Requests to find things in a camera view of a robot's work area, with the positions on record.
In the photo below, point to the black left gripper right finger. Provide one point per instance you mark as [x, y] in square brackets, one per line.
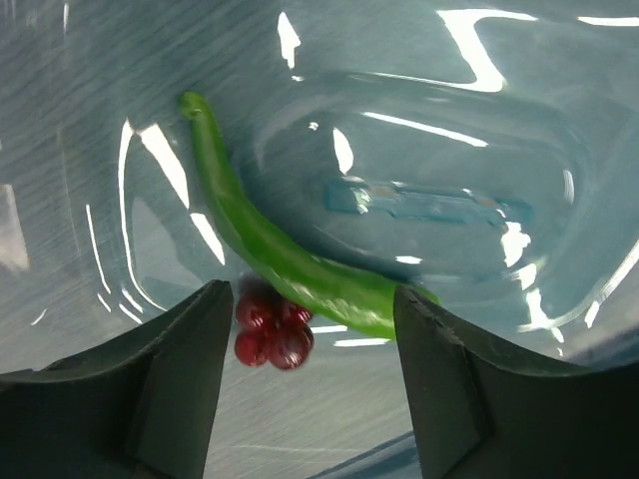
[484, 407]

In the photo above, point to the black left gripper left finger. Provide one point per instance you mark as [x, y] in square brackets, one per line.
[141, 405]

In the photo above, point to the green chili pepper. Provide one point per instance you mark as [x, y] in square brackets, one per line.
[357, 298]

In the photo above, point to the dark red cherry cluster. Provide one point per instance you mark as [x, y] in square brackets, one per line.
[273, 329]

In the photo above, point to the clear blue plastic tray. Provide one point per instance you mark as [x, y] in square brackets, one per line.
[481, 153]

